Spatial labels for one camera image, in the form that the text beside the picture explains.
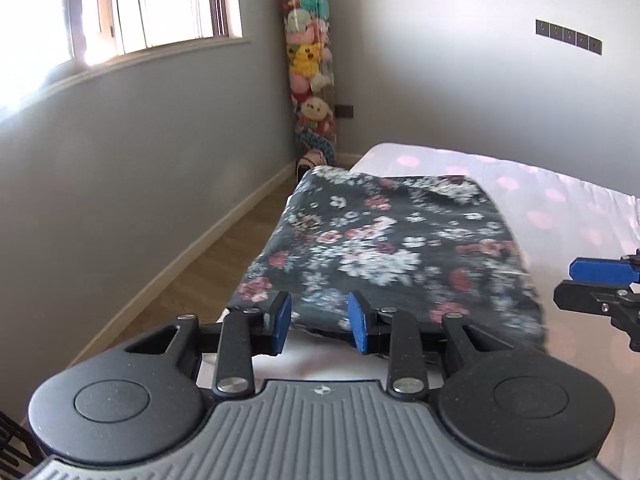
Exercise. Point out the bed with pale sheet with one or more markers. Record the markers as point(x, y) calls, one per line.
point(560, 195)

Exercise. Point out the window with wooden frame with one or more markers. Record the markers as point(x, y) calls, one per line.
point(165, 0)

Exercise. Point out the black metal frame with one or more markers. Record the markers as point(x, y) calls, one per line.
point(12, 445)

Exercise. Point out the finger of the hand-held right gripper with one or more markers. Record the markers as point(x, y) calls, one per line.
point(590, 297)
point(600, 271)

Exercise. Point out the dark floral garment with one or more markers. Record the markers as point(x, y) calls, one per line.
point(390, 240)

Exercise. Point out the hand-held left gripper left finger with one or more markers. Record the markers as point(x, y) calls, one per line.
point(281, 322)

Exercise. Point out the grey wall switch panel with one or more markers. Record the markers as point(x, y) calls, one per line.
point(567, 36)

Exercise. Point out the hanging column of stuffed toys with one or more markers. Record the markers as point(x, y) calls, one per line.
point(307, 60)

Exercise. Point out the wooden baseboard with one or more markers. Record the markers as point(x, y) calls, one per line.
point(200, 245)

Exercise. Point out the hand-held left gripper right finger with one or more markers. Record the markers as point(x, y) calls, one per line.
point(359, 325)

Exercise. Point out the dark wall socket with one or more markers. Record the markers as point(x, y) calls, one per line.
point(344, 111)

